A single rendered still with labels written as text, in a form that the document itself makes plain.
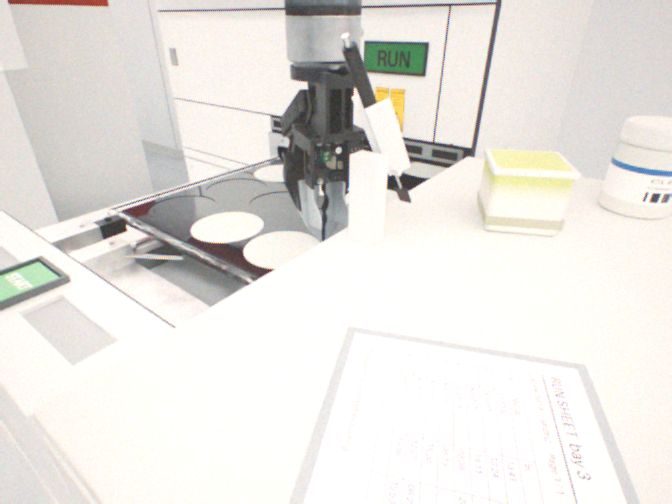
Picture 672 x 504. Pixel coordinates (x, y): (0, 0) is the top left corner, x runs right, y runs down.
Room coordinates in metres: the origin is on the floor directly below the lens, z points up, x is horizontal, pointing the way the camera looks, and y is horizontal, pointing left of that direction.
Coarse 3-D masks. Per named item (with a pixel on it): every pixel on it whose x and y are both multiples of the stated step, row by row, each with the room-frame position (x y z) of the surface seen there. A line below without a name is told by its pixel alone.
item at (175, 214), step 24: (192, 192) 0.65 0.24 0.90; (216, 192) 0.65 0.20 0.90; (240, 192) 0.65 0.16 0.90; (264, 192) 0.65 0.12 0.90; (288, 192) 0.65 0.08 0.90; (144, 216) 0.55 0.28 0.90; (168, 216) 0.56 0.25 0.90; (192, 216) 0.56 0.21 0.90; (264, 216) 0.55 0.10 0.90; (288, 216) 0.55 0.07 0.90; (192, 240) 0.48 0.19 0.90; (240, 240) 0.48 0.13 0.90; (240, 264) 0.42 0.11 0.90
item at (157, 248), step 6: (150, 246) 0.55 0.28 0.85; (156, 246) 0.55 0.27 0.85; (162, 246) 0.55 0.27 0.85; (168, 246) 0.56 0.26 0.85; (138, 252) 0.53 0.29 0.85; (144, 252) 0.53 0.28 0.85; (150, 252) 0.54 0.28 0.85; (156, 252) 0.54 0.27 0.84; (162, 252) 0.55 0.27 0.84; (168, 252) 0.56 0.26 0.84; (174, 252) 0.57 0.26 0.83; (180, 252) 0.57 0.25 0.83; (138, 258) 0.52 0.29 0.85; (144, 258) 0.53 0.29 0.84; (150, 258) 0.54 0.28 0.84; (144, 264) 0.53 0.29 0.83; (150, 264) 0.53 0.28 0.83; (156, 264) 0.54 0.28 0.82
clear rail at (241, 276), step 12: (120, 216) 0.55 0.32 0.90; (144, 228) 0.51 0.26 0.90; (156, 240) 0.49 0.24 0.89; (168, 240) 0.47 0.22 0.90; (180, 240) 0.47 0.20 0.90; (192, 252) 0.44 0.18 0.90; (204, 252) 0.44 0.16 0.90; (204, 264) 0.43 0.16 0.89; (216, 264) 0.41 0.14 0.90; (228, 264) 0.41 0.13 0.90; (228, 276) 0.40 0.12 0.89; (240, 276) 0.39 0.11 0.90; (252, 276) 0.38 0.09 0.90
